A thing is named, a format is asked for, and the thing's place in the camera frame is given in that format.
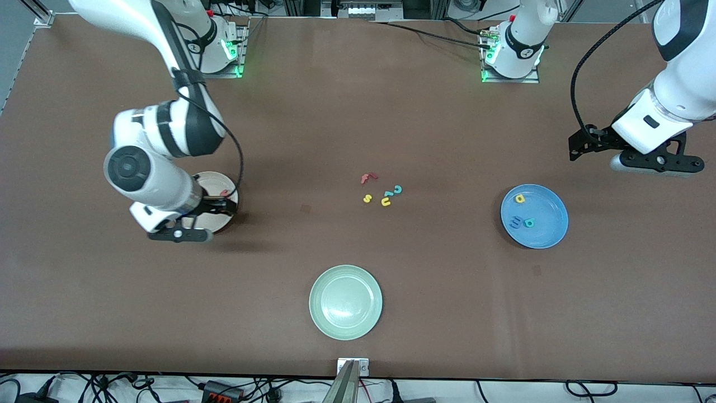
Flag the light brown plate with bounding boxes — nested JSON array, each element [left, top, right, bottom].
[[193, 171, 239, 233]]

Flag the blue plate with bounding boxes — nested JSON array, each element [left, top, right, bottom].
[[500, 184, 569, 249]]

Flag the pale green plate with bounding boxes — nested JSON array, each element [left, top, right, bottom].
[[309, 265, 383, 341]]

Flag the black orange power strip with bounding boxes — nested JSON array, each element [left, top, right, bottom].
[[202, 381, 245, 403]]

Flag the silver equipment box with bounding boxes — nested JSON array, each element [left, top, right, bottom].
[[338, 0, 404, 20]]

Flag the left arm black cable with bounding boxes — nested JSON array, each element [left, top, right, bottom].
[[570, 0, 666, 133]]

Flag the right black camera mount bracket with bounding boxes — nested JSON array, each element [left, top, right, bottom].
[[148, 215, 197, 242]]

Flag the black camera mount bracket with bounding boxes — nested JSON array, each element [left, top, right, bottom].
[[618, 132, 705, 171], [148, 215, 197, 242]]

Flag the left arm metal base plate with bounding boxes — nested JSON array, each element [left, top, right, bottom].
[[481, 34, 540, 85]]

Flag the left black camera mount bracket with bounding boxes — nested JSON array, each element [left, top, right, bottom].
[[618, 132, 705, 171]]

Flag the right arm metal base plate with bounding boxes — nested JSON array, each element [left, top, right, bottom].
[[201, 25, 248, 79]]

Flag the black cable on table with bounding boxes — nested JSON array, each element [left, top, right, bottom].
[[369, 20, 493, 50], [441, 17, 493, 37]]

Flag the small metal table bracket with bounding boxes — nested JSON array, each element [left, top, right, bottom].
[[337, 358, 370, 377]]

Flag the aluminium camera pole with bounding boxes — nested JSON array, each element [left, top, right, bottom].
[[322, 361, 359, 403]]

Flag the black cable loop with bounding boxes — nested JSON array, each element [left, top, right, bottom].
[[565, 379, 619, 399]]

